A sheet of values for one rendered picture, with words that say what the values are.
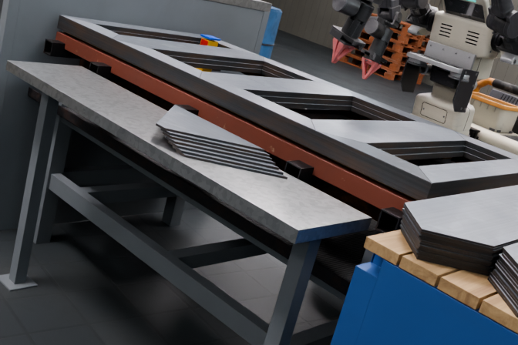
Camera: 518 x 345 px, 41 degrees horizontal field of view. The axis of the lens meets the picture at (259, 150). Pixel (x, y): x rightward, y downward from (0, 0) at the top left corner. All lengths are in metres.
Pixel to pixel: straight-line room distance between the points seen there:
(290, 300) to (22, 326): 1.01
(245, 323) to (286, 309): 0.43
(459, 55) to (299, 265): 1.41
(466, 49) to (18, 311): 1.82
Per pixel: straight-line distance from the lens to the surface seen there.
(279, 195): 1.51
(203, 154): 1.62
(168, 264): 2.16
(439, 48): 2.75
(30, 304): 2.39
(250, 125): 1.85
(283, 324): 1.56
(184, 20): 2.99
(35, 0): 2.59
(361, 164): 1.63
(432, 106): 2.76
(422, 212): 1.34
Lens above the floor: 1.22
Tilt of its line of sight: 15 degrees down
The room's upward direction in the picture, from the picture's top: 15 degrees clockwise
